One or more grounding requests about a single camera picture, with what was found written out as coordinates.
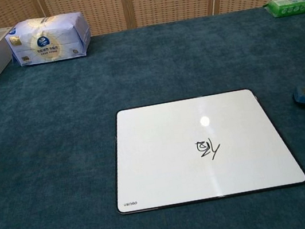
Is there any white and blue tissue pack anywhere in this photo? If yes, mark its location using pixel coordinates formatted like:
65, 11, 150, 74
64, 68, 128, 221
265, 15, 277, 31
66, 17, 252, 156
2, 10, 95, 69

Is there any white whiteboard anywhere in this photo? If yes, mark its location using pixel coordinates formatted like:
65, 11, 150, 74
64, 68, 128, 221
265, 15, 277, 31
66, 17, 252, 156
101, 81, 305, 216

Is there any dark blue table cloth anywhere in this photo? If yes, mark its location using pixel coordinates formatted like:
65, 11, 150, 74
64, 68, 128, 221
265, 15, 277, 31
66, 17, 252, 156
0, 0, 305, 229

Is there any green wet wipes pack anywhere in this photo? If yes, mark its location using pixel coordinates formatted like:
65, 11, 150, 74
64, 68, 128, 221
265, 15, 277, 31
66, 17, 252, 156
262, 0, 305, 20

